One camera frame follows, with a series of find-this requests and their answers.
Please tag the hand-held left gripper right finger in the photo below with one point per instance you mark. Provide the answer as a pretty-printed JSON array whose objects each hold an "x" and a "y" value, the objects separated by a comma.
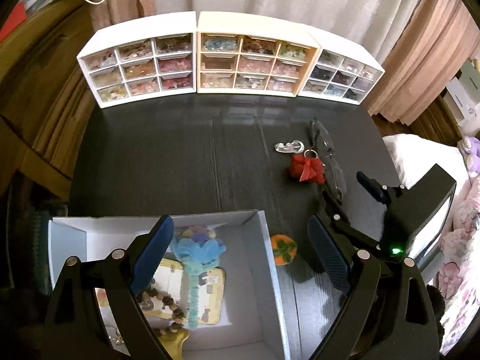
[{"x": 330, "y": 255}]

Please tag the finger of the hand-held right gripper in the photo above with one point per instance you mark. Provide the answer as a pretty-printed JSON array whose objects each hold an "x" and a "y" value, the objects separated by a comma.
[
  {"x": 339, "y": 222},
  {"x": 371, "y": 189}
]

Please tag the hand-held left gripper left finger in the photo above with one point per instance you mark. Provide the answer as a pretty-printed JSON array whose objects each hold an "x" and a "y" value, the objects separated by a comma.
[{"x": 153, "y": 252}]

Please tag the blue crochet flower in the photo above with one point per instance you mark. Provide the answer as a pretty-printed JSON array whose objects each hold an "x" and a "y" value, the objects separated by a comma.
[{"x": 200, "y": 249}]

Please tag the orange crochet pumpkin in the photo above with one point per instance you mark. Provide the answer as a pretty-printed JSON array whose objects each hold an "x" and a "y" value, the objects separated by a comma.
[{"x": 284, "y": 250}]

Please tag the yellow checkered card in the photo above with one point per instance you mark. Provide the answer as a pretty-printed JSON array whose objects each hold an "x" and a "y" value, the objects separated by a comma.
[{"x": 213, "y": 296}]

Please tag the light blue cardboard box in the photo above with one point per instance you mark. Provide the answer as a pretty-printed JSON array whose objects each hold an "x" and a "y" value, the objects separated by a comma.
[{"x": 247, "y": 277}]

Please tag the yellow rabbit-shaped card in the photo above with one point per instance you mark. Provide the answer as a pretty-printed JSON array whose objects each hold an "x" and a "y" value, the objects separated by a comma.
[{"x": 174, "y": 345}]

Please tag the pink floral blanket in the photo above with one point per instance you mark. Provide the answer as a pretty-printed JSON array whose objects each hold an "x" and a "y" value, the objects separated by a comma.
[{"x": 463, "y": 255}]

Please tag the purple plush toy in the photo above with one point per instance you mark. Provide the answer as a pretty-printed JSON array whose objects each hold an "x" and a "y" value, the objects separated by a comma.
[{"x": 471, "y": 155}]

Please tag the silver carabiner clip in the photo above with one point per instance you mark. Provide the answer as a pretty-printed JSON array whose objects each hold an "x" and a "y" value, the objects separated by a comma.
[{"x": 287, "y": 147}]

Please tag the large white drawer organizer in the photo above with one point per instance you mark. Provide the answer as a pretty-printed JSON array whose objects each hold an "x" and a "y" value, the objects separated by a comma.
[{"x": 341, "y": 75}]

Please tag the cream drawer organizer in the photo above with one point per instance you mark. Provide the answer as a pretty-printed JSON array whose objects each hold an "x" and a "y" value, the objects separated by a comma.
[{"x": 255, "y": 60}]

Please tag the small white drawer organizer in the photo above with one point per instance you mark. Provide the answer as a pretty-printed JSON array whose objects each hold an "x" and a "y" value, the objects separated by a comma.
[{"x": 138, "y": 63}]

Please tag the white lace curtain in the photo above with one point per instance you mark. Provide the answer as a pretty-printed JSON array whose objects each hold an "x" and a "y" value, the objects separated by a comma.
[{"x": 281, "y": 3}]

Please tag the red paper sheet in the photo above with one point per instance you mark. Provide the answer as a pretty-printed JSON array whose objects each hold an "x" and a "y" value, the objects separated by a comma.
[{"x": 11, "y": 20}]

